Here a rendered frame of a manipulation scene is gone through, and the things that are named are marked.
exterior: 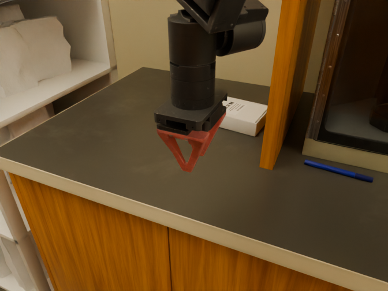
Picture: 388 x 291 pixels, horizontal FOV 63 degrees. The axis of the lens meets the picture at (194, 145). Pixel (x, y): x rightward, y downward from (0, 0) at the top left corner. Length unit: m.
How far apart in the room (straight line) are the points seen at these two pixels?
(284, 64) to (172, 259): 0.48
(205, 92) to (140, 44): 0.99
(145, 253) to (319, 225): 0.40
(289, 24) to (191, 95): 0.27
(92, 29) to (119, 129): 0.69
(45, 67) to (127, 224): 0.80
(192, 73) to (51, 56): 1.04
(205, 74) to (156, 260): 0.52
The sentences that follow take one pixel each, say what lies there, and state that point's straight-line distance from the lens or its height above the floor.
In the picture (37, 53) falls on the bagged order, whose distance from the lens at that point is 1.34.
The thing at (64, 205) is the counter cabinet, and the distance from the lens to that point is 0.87.
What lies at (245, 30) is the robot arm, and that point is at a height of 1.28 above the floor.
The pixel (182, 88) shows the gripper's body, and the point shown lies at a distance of 0.39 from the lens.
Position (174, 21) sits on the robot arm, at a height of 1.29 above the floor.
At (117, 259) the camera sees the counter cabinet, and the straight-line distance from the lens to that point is 0.89.
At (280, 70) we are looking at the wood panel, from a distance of 0.63.
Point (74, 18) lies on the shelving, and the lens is 1.54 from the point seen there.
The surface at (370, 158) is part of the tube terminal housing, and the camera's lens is 0.79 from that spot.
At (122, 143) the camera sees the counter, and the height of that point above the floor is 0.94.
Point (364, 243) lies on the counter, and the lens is 0.63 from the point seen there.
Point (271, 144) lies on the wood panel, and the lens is 0.69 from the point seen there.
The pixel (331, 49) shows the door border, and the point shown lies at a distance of 0.69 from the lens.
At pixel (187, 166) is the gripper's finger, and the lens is 0.45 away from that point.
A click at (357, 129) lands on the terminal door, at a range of 0.75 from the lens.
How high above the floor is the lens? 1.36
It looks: 32 degrees down
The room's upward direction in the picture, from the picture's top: straight up
